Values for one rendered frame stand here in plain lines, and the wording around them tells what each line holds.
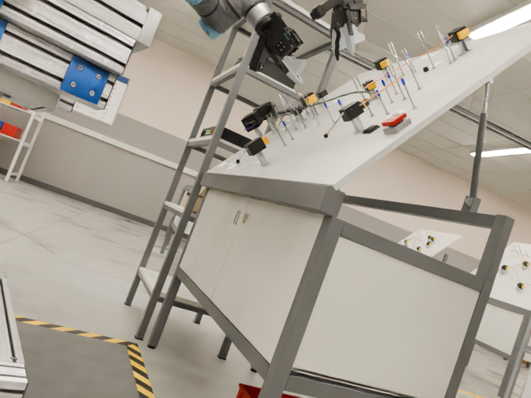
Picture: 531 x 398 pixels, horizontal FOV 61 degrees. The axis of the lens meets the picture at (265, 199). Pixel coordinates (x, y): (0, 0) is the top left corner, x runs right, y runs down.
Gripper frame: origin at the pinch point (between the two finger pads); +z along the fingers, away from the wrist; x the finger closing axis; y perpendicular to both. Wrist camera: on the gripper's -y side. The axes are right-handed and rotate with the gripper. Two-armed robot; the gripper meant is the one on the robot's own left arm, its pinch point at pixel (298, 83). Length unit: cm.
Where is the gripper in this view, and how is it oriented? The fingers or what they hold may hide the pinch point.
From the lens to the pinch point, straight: 137.8
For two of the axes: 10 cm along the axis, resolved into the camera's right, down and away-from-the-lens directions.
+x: 4.7, -2.6, 8.4
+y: 6.8, -5.1, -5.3
